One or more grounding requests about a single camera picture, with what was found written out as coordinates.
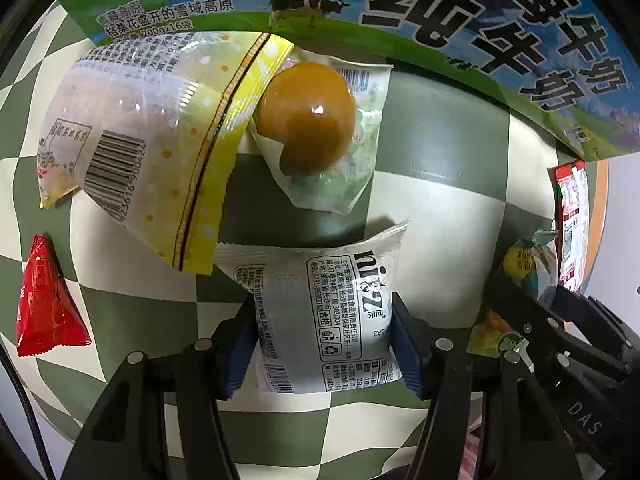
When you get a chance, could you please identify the green yellow candy bag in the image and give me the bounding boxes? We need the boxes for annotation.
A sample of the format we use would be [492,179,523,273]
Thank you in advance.
[466,307,524,358]

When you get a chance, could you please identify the red triangular snack packet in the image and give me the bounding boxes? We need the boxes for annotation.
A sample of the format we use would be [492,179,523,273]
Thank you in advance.
[15,234,92,356]

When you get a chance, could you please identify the white nutrition label snack packet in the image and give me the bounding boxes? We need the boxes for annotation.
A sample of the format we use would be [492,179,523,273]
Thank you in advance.
[216,222,408,393]

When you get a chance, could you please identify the yellow clear bread packet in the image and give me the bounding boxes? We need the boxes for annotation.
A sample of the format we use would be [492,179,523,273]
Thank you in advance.
[37,32,293,274]

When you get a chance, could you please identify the braised egg clear packet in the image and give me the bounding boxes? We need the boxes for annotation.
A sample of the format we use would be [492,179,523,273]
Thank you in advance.
[248,48,392,214]

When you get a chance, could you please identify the colourful candy clear bag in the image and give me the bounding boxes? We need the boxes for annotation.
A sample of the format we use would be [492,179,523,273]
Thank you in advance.
[500,230,559,308]

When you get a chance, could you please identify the red white long snack packet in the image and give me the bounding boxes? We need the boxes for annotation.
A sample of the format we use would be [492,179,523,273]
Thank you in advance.
[553,160,590,292]

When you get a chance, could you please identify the green blue milk carton box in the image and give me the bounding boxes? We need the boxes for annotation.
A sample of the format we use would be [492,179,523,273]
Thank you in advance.
[61,0,639,160]

